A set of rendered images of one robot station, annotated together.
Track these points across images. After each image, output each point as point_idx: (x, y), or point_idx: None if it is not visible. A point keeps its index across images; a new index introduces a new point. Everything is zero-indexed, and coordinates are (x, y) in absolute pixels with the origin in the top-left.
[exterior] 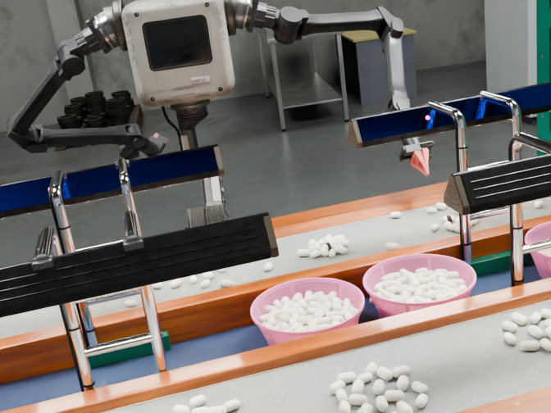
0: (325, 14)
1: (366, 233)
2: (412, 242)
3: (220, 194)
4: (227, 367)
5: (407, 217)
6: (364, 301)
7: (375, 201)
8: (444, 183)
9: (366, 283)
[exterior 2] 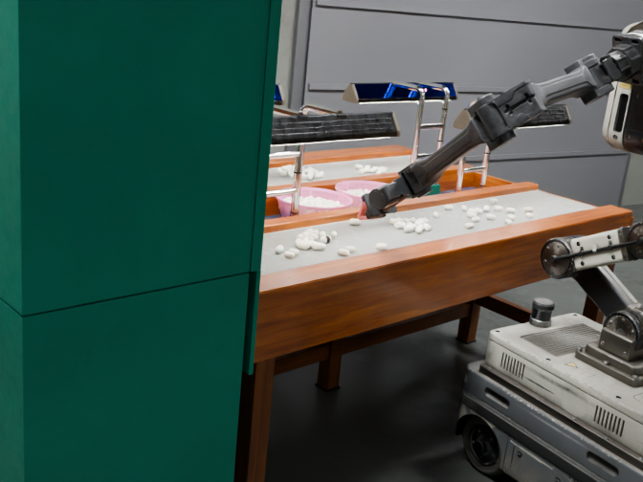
0: (567, 74)
1: (391, 237)
2: (343, 230)
3: (578, 240)
4: (378, 174)
5: (370, 249)
6: (337, 188)
7: (414, 251)
8: (358, 268)
9: (346, 198)
